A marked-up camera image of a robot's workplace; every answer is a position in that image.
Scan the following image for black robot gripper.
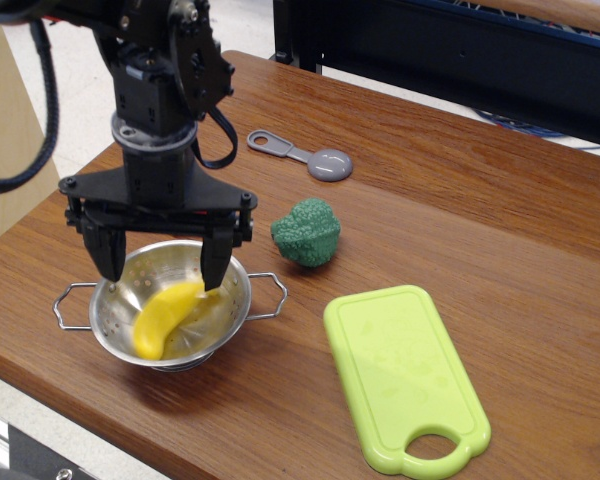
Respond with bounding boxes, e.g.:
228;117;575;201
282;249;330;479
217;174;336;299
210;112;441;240
59;112;257;291

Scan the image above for yellow toy banana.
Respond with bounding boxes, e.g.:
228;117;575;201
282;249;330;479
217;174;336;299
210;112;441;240
132;281;219;360

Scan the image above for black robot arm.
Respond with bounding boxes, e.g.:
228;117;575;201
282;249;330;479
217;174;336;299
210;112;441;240
22;1;257;290

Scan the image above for stainless steel colander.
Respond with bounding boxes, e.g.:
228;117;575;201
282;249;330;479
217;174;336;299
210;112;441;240
52;238;289;373

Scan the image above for green toy broccoli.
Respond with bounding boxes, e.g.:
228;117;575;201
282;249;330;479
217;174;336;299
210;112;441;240
270;198;341;268

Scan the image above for grey plastic measuring spoon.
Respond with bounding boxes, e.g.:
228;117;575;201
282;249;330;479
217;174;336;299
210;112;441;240
247;129;354;182

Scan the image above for light wooden panel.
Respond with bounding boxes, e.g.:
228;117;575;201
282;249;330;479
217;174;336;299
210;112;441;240
0;26;59;236

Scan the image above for black base with screw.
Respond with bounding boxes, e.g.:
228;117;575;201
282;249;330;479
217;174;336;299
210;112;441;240
0;419;96;480

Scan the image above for lime green cutting board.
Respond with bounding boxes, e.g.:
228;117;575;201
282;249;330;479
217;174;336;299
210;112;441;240
324;285;491;479

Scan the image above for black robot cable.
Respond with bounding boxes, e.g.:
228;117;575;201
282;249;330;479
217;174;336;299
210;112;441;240
0;9;61;196

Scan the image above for dark blue metal frame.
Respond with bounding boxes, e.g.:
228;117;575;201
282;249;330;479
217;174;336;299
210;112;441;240
273;1;600;144

